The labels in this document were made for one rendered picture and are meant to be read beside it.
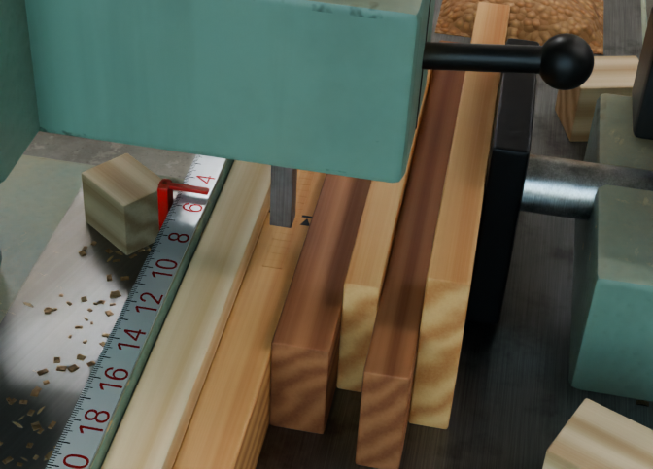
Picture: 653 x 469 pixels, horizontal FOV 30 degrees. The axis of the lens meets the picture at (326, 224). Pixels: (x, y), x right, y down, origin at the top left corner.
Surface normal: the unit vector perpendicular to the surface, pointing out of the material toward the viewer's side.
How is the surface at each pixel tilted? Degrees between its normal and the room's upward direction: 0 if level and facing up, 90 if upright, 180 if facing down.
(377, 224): 0
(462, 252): 0
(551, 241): 0
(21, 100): 90
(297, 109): 90
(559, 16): 27
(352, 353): 90
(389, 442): 90
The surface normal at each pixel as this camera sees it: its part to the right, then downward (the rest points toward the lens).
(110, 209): -0.73, 0.39
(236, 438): 0.04, -0.79
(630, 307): -0.18, 0.60
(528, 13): -0.05, -0.39
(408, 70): 0.21, 0.61
